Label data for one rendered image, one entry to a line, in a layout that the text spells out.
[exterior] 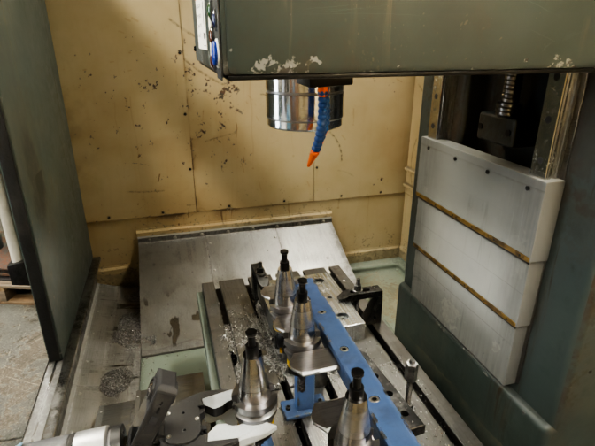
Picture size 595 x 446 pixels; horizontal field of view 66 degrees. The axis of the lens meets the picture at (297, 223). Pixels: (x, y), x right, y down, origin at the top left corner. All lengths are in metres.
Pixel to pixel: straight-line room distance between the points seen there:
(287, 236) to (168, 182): 0.58
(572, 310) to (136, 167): 1.59
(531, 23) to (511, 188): 0.41
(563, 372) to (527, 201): 0.37
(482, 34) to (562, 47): 0.15
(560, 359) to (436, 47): 0.72
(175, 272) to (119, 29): 0.95
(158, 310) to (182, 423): 1.22
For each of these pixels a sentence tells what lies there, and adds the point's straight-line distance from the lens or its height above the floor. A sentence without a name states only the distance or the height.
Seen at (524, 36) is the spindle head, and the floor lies 1.68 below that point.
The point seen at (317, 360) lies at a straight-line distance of 0.74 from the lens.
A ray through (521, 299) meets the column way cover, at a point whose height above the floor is 1.15.
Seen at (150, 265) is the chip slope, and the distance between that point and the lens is 2.01.
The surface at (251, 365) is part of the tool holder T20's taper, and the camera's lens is 0.62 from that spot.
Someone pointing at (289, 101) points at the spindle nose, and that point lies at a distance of 0.90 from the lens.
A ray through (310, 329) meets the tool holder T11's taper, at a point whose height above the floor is 1.25.
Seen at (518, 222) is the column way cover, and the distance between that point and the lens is 1.09.
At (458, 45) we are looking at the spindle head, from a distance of 0.73.
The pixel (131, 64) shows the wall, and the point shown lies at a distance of 1.94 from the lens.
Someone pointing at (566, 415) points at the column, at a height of 0.91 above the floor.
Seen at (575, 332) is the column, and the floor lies 1.12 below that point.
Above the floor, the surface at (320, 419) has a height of 1.22.
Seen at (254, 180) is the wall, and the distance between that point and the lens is 2.06.
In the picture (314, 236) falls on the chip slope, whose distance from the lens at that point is 2.14.
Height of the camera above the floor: 1.68
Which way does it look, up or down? 22 degrees down
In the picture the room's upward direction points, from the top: straight up
